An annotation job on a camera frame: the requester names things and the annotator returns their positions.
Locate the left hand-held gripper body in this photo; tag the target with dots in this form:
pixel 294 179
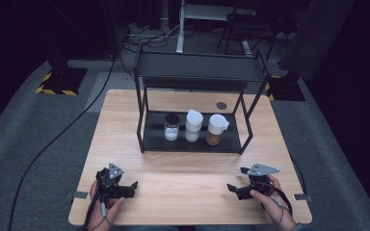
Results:
pixel 109 187

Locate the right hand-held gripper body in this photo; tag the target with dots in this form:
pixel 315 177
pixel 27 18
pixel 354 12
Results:
pixel 260 184

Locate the white-lidded jar with brown powder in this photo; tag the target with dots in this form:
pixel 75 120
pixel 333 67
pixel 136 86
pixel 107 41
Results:
pixel 216 126

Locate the black-lidded glass jar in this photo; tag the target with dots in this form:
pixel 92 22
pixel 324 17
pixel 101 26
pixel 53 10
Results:
pixel 171 128

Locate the white-lidded jar with white powder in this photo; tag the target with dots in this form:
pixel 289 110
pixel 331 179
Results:
pixel 194 123

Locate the black metal two-tier rack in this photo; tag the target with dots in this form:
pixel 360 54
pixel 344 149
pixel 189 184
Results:
pixel 199 65

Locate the person's left hand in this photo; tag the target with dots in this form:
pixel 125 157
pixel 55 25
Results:
pixel 101 218

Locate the person's right hand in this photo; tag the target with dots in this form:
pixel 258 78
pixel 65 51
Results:
pixel 277 211

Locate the grey table edge tab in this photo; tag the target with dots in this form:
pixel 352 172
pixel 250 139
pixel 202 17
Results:
pixel 81 194
pixel 302 197

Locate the round grey table grommet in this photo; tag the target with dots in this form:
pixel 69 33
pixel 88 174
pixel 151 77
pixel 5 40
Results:
pixel 221 105

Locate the black yellow-striped stand base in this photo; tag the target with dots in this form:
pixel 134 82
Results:
pixel 62 80
pixel 285 89

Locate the black chair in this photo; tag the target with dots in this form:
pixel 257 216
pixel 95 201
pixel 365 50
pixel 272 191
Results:
pixel 253 29

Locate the dark grey draped cloth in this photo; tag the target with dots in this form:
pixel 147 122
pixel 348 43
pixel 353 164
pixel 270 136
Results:
pixel 314 35

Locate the white desk frame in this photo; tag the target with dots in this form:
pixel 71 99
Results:
pixel 180 32

